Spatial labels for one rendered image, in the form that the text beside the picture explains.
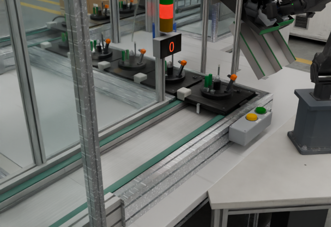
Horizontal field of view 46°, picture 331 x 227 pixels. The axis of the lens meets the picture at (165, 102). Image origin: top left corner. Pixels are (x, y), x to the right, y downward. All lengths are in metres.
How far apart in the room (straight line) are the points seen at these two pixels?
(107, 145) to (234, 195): 0.46
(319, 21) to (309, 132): 4.22
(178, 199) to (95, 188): 0.39
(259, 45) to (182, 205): 0.94
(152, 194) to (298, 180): 0.50
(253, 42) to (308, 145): 0.59
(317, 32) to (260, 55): 3.86
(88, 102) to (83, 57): 0.10
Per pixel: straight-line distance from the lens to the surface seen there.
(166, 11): 1.44
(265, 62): 1.86
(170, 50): 1.48
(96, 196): 0.95
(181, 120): 1.55
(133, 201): 1.14
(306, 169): 1.46
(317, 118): 1.47
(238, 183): 1.33
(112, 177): 1.25
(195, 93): 1.65
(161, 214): 1.20
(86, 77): 0.80
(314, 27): 5.69
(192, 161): 1.30
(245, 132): 1.41
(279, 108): 1.84
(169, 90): 1.67
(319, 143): 1.54
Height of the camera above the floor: 1.67
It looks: 27 degrees down
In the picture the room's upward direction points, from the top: straight up
